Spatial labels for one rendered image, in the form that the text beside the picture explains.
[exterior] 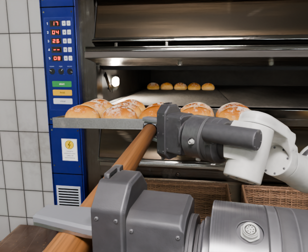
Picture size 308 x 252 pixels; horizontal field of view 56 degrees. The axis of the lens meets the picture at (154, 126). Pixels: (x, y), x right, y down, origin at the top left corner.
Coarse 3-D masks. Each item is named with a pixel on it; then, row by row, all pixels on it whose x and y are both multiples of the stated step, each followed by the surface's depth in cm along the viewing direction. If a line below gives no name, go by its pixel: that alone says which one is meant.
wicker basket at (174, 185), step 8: (152, 184) 131; (160, 184) 130; (168, 184) 130; (176, 184) 129; (184, 184) 129; (192, 184) 129; (200, 184) 128; (208, 184) 128; (216, 184) 128; (224, 184) 127; (184, 192) 129; (192, 192) 129; (200, 192) 128; (208, 192) 128; (216, 192) 128; (224, 192) 127; (200, 200) 128; (224, 200) 127; (200, 208) 128; (208, 208) 127; (200, 216) 127
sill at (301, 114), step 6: (180, 108) 126; (216, 108) 124; (252, 108) 123; (258, 108) 123; (264, 108) 123; (270, 108) 123; (276, 108) 123; (282, 108) 123; (288, 108) 123; (294, 108) 123; (300, 108) 123; (306, 108) 123; (270, 114) 122; (276, 114) 121; (282, 114) 121; (288, 114) 121; (294, 114) 120; (300, 114) 120; (306, 114) 120
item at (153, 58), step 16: (112, 64) 128; (128, 64) 127; (144, 64) 126; (160, 64) 125; (176, 64) 125; (192, 64) 124; (208, 64) 123; (224, 64) 122; (240, 64) 121; (256, 64) 120; (288, 64) 119; (304, 64) 118
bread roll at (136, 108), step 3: (120, 102) 85; (123, 102) 85; (126, 102) 85; (129, 102) 86; (126, 105) 84; (129, 105) 84; (132, 105) 85; (135, 105) 85; (132, 108) 84; (135, 108) 85; (138, 108) 85; (135, 111) 84; (138, 111) 85; (138, 114) 85; (138, 117) 85
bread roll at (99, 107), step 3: (87, 102) 86; (90, 102) 86; (93, 102) 86; (96, 102) 87; (90, 105) 86; (93, 105) 86; (96, 105) 86; (99, 105) 86; (102, 105) 87; (96, 108) 85; (99, 108) 86; (102, 108) 86; (105, 108) 87; (99, 111) 85; (102, 111) 86; (99, 114) 85
